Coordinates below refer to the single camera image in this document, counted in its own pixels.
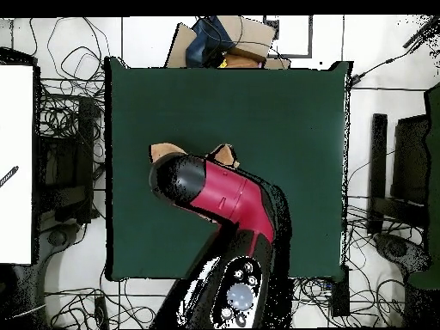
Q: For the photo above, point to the orange terry towel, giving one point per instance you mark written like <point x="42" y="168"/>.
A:
<point x="161" y="151"/>

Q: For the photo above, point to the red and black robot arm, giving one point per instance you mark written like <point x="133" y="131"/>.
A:
<point x="233" y="199"/>

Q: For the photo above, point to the flat brown cardboard sheet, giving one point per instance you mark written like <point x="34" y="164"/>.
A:
<point x="180" y="44"/>

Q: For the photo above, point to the dark green table cloth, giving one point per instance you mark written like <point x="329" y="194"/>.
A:
<point x="172" y="103"/>

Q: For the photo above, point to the blue garment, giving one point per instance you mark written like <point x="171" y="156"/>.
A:
<point x="202" y="44"/>

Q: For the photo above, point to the brown cardboard box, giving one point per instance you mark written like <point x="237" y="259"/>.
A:
<point x="251" y="34"/>

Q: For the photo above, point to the black equipment stand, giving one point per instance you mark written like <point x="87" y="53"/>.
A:
<point x="65" y="165"/>

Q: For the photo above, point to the black upright bar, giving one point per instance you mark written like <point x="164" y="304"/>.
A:
<point x="378" y="154"/>

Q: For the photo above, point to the black box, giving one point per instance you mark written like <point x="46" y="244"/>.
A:
<point x="340" y="295"/>

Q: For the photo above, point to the white panel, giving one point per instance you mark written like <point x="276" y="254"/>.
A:
<point x="15" y="154"/>

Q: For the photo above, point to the striped black rod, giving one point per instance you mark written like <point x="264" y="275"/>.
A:
<point x="9" y="176"/>

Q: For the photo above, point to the black pedestal leg with foot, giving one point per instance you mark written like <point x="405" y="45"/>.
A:
<point x="398" y="249"/>
<point x="56" y="238"/>

